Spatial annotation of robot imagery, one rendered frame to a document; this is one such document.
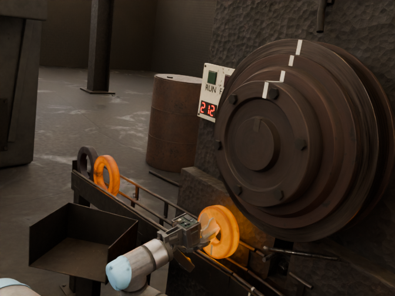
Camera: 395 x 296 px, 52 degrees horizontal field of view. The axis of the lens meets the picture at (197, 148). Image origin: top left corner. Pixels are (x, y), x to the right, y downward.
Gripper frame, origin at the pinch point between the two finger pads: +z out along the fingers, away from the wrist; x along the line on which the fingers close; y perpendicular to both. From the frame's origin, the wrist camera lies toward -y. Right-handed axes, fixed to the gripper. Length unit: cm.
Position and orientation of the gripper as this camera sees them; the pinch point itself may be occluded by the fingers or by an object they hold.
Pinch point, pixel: (217, 225)
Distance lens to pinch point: 124.2
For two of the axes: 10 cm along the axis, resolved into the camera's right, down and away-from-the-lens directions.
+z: 7.8, -3.2, 5.4
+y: -0.8, -9.1, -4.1
